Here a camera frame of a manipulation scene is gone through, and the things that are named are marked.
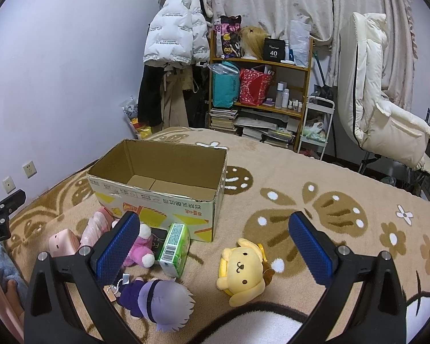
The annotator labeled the pink tissue pack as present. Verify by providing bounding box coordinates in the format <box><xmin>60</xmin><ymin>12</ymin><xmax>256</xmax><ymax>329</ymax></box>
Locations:
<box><xmin>49</xmin><ymin>229</ymin><xmax>80</xmax><ymax>258</ymax></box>

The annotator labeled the pink striped pack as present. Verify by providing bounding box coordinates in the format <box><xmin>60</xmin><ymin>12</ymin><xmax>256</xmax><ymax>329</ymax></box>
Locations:
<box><xmin>80</xmin><ymin>207</ymin><xmax>114</xmax><ymax>247</ymax></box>

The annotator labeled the pink bear plush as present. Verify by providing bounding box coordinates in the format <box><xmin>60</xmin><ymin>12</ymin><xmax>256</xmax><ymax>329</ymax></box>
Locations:
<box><xmin>122</xmin><ymin>223</ymin><xmax>155</xmax><ymax>269</ymax></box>

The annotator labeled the purple white-haired doll plush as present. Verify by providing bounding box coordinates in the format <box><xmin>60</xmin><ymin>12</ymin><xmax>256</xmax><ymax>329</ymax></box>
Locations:
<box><xmin>117</xmin><ymin>279</ymin><xmax>195</xmax><ymax>332</ymax></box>

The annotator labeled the green tissue pack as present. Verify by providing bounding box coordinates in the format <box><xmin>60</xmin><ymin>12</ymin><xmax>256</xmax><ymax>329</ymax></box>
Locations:
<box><xmin>157</xmin><ymin>224</ymin><xmax>191</xmax><ymax>278</ymax></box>

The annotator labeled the yellow dog plush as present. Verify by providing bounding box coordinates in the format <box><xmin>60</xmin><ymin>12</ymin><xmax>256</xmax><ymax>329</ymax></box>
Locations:
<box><xmin>216</xmin><ymin>239</ymin><xmax>275</xmax><ymax>308</ymax></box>

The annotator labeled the person left hand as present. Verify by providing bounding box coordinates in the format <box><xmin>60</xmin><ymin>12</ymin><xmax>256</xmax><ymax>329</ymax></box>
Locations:
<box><xmin>5</xmin><ymin>279</ymin><xmax>25</xmax><ymax>322</ymax></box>

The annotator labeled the black white plush slipper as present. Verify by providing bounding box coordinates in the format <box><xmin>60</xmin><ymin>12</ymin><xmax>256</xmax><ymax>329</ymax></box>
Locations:
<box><xmin>190</xmin><ymin>301</ymin><xmax>308</xmax><ymax>344</ymax></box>

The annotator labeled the black purple packet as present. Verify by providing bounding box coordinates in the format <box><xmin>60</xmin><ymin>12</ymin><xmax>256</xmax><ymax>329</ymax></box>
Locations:
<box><xmin>151</xmin><ymin>228</ymin><xmax>168</xmax><ymax>261</ymax></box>

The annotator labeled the plastic bag of toys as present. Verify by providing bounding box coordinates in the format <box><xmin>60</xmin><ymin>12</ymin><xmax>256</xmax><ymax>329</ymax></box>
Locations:
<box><xmin>119</xmin><ymin>95</ymin><xmax>153</xmax><ymax>140</ymax></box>

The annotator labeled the cardboard box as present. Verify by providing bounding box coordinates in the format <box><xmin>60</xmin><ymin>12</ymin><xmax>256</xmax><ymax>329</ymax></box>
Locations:
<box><xmin>87</xmin><ymin>140</ymin><xmax>227</xmax><ymax>242</ymax></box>

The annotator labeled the beige brown patterned carpet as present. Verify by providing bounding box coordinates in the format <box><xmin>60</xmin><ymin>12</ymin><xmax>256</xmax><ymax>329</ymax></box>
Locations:
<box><xmin>6</xmin><ymin>127</ymin><xmax>430</xmax><ymax>343</ymax></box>

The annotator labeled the black hanging garment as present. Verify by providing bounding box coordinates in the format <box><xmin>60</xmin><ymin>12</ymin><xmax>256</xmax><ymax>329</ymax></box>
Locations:
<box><xmin>137</xmin><ymin>65</ymin><xmax>164</xmax><ymax>127</ymax></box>

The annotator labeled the white reclining chair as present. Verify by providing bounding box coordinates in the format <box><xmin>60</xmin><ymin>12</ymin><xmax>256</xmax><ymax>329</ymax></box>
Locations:
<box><xmin>337</xmin><ymin>13</ymin><xmax>430</xmax><ymax>175</ymax></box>

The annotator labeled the white metal cart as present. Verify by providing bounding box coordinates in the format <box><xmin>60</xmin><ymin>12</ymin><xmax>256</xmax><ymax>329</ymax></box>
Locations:
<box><xmin>297</xmin><ymin>95</ymin><xmax>335</xmax><ymax>161</ymax></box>

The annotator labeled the beige hanging coat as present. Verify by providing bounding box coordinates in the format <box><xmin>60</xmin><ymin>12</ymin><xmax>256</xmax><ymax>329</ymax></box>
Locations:
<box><xmin>161</xmin><ymin>67</ymin><xmax>193</xmax><ymax>129</ymax></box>

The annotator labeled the wooden shelf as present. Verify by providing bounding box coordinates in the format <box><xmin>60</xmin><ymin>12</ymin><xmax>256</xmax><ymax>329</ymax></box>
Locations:
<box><xmin>210</xmin><ymin>36</ymin><xmax>314</xmax><ymax>152</ymax></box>

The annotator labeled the stack of books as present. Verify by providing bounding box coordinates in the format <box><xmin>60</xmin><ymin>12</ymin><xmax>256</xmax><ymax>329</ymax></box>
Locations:
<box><xmin>209</xmin><ymin>108</ymin><xmax>238</xmax><ymax>133</ymax></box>

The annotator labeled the red gift bag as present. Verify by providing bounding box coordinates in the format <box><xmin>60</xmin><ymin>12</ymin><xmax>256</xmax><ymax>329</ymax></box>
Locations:
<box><xmin>239</xmin><ymin>69</ymin><xmax>273</xmax><ymax>106</ymax></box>

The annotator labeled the white puffer jacket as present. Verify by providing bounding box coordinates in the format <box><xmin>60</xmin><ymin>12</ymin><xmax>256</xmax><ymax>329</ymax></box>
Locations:
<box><xmin>144</xmin><ymin>0</ymin><xmax>213</xmax><ymax>69</ymax></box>

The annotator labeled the teal bag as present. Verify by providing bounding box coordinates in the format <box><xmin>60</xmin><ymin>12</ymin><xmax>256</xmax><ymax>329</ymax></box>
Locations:
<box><xmin>212</xmin><ymin>61</ymin><xmax>240</xmax><ymax>108</ymax></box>

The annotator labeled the black box with 40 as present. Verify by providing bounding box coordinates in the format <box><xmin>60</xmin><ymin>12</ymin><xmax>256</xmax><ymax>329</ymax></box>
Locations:
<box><xmin>262</xmin><ymin>37</ymin><xmax>286</xmax><ymax>62</ymax></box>

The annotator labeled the blonde wig head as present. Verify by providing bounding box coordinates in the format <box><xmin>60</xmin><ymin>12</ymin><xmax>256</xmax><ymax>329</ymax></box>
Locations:
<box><xmin>240</xmin><ymin>26</ymin><xmax>269</xmax><ymax>60</ymax></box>

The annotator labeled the pink black printed bag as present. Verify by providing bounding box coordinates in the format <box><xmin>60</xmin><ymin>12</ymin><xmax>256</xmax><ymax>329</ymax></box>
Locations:
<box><xmin>214</xmin><ymin>15</ymin><xmax>241</xmax><ymax>59</ymax></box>

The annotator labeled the wall socket lower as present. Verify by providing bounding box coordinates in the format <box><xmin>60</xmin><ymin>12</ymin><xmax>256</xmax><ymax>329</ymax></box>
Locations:
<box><xmin>2</xmin><ymin>176</ymin><xmax>16</xmax><ymax>194</ymax></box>

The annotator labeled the wall socket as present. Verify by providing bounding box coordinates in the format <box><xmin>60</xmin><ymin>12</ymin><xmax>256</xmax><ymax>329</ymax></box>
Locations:
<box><xmin>2</xmin><ymin>176</ymin><xmax>16</xmax><ymax>194</ymax></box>
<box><xmin>22</xmin><ymin>161</ymin><xmax>37</xmax><ymax>179</ymax></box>

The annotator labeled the wall socket upper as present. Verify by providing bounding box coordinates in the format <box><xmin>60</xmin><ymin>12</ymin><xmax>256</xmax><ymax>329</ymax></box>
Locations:
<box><xmin>22</xmin><ymin>161</ymin><xmax>37</xmax><ymax>179</ymax></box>

